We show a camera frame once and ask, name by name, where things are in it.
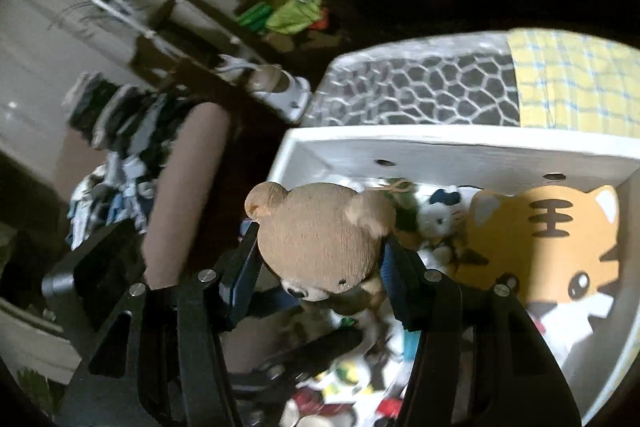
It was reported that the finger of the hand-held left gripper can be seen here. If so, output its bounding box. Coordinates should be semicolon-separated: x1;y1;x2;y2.
231;329;364;396

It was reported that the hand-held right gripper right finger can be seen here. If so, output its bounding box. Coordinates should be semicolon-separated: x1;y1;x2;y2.
381;239;583;427

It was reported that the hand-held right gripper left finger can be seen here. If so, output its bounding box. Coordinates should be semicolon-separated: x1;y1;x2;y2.
60;222;261;427

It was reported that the brown teddy bear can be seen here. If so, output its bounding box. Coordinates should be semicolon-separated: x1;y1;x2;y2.
243;180;397;316

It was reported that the white cardboard box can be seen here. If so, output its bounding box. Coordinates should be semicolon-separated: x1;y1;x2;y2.
270;124;640;427

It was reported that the white cat plush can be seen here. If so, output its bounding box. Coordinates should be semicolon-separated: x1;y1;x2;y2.
416;186;470;254

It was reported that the brown armchair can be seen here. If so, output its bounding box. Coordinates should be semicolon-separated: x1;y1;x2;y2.
141;101;232;290

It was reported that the pile of clothes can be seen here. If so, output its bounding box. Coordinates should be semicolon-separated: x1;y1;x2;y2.
64;73;178;250

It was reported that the orange tiger face box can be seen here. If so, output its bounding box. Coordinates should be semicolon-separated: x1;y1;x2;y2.
459;185;624;370

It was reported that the white shoe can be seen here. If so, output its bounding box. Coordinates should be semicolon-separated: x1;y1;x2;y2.
216;54;312;118

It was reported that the grey patterned mat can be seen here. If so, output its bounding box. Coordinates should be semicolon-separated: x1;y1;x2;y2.
302;31;522;128

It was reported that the green bag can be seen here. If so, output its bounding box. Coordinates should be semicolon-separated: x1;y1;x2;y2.
264;0;325;36

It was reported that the yellow checked tablecloth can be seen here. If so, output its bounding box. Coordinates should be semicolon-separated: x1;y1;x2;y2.
506;29;640;134

